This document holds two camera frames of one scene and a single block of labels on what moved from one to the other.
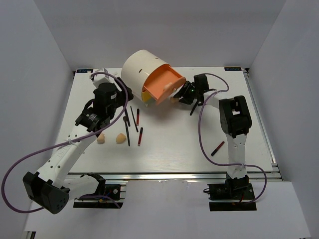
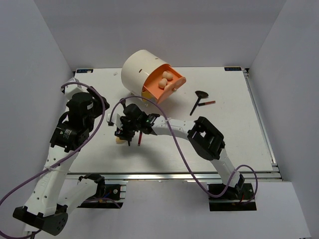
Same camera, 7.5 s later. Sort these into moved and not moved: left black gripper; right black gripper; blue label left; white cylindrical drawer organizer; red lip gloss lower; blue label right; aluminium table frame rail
Moved: left black gripper; right black gripper
Not moved: white cylindrical drawer organizer; red lip gloss lower; aluminium table frame rail; blue label left; blue label right
